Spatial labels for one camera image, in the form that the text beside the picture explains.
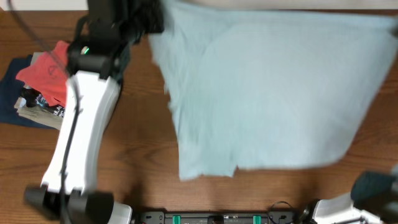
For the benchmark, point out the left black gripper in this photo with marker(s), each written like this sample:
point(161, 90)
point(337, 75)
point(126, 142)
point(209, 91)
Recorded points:
point(149, 17)

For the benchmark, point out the light blue t-shirt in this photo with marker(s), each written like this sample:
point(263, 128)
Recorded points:
point(268, 89)

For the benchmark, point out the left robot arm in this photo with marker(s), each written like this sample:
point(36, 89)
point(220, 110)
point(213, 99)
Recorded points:
point(97, 59)

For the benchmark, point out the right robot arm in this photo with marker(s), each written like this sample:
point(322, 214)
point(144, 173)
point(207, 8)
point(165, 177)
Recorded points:
point(372, 199)

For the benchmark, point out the red folded shirt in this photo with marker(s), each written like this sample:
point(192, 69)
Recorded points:
point(45, 76)

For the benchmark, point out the black printed folded shirt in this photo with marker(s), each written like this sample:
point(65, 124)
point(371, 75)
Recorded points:
point(34, 99)

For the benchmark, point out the khaki folded garment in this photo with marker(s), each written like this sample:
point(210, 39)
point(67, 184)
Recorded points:
point(35, 114)

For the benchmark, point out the navy blue folded garment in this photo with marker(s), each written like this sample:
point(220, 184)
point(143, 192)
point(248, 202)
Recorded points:
point(10, 88)

